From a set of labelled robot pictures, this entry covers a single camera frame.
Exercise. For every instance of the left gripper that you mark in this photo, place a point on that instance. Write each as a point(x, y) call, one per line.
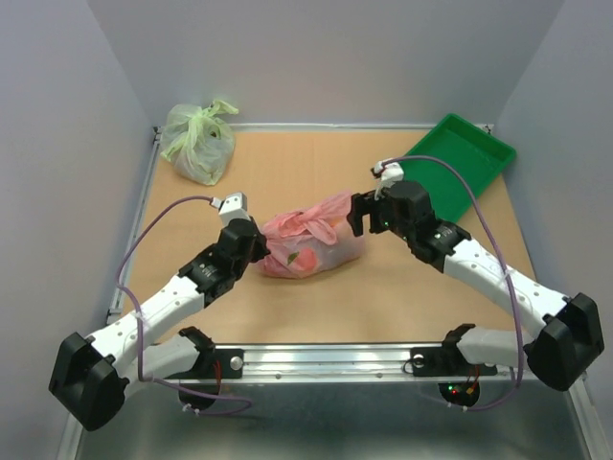
point(261, 250)

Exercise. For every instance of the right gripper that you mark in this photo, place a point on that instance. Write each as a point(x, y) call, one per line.
point(362, 205)

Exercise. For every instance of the pink plastic bag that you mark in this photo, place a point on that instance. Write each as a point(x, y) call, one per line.
point(310, 240)

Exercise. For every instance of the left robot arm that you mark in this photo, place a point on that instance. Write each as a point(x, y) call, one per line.
point(90, 374)

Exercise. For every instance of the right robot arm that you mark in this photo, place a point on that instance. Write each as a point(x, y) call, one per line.
point(558, 337)

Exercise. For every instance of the green plastic bag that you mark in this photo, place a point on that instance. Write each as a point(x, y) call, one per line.
point(198, 142)

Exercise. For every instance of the green plastic tray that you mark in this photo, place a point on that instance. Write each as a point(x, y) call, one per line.
point(456, 146)

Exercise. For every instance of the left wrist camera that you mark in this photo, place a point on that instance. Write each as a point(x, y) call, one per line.
point(231, 207)

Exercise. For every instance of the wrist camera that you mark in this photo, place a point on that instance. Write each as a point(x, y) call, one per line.
point(231, 207)
point(387, 174)

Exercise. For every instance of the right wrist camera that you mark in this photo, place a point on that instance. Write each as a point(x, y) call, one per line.
point(387, 174)

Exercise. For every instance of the aluminium mounting rail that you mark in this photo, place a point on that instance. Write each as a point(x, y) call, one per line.
point(346, 401)

